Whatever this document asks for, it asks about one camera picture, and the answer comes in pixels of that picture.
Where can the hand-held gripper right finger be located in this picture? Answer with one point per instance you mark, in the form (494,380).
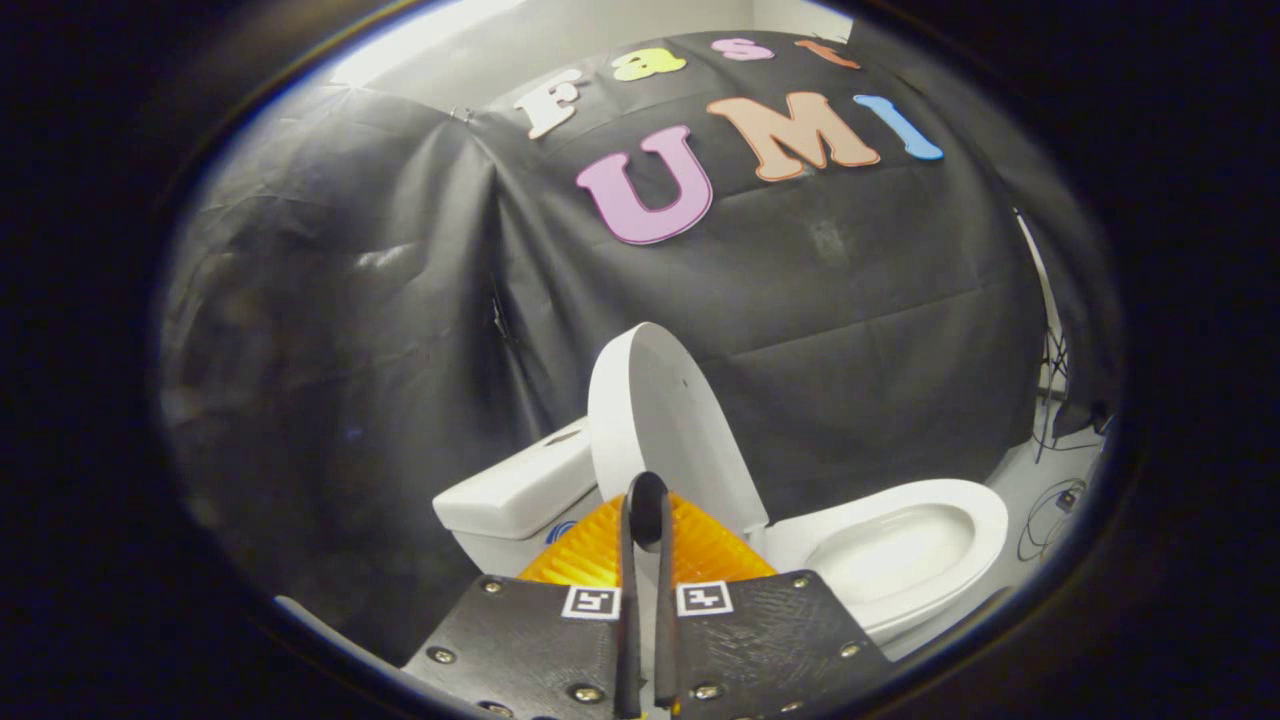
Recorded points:
(760,640)

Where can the white toilet lid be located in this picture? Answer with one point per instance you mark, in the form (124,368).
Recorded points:
(660,410)

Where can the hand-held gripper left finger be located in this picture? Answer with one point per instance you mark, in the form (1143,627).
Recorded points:
(530,640)

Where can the black backdrop cloth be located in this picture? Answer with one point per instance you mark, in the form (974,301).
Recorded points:
(850,300)

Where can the small black box device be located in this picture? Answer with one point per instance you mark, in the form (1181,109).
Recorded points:
(1066,500)

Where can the white toilet seat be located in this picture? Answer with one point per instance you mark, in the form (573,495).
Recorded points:
(985,520)

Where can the white toilet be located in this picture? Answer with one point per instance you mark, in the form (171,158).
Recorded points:
(510,490)

